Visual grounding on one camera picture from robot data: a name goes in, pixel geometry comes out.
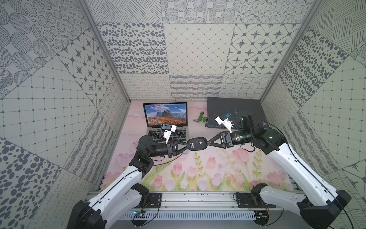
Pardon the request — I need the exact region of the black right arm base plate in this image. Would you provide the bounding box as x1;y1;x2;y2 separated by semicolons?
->
233;192;276;209

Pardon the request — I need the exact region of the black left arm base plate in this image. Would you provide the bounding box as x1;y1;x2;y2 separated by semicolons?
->
137;193;162;209

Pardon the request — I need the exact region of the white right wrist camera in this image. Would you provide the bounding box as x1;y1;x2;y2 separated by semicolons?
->
215;113;233;133

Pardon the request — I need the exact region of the silver open laptop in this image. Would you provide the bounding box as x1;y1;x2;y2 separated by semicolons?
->
143;102;188;142

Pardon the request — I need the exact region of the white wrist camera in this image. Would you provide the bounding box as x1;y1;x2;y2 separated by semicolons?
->
215;113;233;133
162;124;177;144

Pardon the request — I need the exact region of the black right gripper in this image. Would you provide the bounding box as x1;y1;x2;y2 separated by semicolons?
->
206;129;254;149

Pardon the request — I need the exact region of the dark grey network switch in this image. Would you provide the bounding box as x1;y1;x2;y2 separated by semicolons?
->
205;97;269;129

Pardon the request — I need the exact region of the green crimping tool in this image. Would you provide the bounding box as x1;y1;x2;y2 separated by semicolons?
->
193;111;208;123

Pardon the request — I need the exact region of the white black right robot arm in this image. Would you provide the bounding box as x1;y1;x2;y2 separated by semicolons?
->
207;115;351;229

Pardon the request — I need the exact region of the aluminium mounting rail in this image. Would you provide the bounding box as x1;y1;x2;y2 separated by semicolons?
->
128;191;285;212

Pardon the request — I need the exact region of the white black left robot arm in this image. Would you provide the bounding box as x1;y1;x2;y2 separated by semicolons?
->
67;135;194;229

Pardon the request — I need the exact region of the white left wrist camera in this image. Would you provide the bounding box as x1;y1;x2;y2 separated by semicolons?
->
162;124;177;144

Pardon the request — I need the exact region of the black wireless mouse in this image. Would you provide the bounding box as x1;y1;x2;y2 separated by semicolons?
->
187;137;208;151

